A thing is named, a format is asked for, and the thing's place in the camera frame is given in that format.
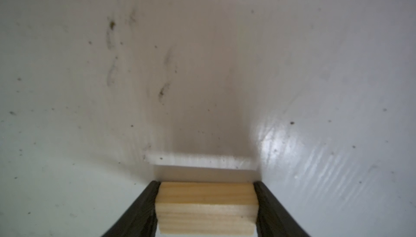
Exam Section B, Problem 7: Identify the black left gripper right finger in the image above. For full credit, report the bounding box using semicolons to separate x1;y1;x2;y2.
253;181;310;237

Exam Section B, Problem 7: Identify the natural wood block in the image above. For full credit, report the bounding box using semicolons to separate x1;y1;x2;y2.
155;182;259;237

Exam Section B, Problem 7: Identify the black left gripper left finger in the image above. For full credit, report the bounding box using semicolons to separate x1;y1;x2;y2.
102;181;161;237

